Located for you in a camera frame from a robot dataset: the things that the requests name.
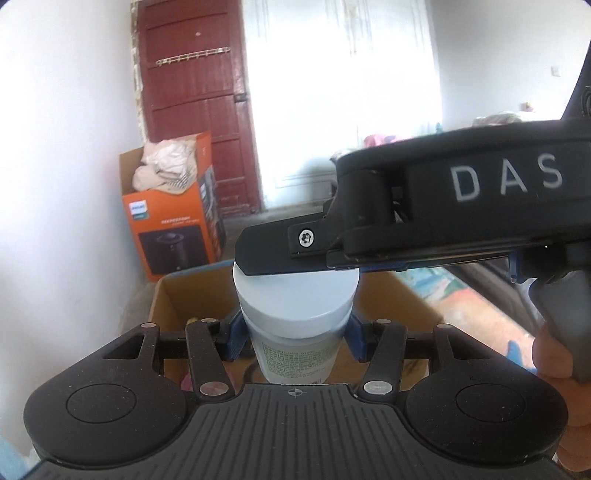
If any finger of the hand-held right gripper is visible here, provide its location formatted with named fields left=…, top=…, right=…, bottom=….
left=234, top=213, right=511, bottom=278

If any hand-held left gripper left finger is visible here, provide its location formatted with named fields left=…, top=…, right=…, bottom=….
left=100, top=310, right=248, bottom=401

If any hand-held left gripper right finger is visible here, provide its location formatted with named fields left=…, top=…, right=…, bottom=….
left=348, top=310, right=491, bottom=401

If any white bottle with white cap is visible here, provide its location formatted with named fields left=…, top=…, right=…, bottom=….
left=232, top=260, right=360, bottom=385

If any large brown cardboard box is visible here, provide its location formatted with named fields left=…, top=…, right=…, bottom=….
left=148, top=258, right=445, bottom=394

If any person's right hand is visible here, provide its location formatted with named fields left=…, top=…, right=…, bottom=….
left=530, top=322, right=591, bottom=480

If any pink floral blanket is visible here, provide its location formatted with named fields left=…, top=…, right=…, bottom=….
left=364, top=110, right=528, bottom=149

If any orange product box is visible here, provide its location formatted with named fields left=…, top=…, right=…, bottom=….
left=119, top=130, right=228, bottom=282

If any beige cloth hat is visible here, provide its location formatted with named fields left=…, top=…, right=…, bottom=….
left=133, top=138, right=198, bottom=195

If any red wooden door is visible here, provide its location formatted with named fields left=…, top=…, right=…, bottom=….
left=128, top=0, right=267, bottom=219

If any metal door hook rack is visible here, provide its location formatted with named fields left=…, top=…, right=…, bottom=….
left=155, top=45, right=230, bottom=67

